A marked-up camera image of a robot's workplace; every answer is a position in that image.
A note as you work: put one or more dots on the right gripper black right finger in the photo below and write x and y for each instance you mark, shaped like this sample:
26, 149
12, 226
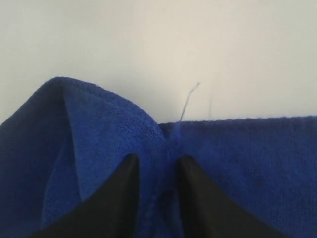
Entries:
218, 200

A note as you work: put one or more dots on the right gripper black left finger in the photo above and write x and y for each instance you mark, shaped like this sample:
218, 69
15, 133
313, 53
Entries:
111, 212

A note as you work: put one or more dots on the blue microfibre towel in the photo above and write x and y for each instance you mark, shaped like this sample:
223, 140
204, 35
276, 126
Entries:
61, 145

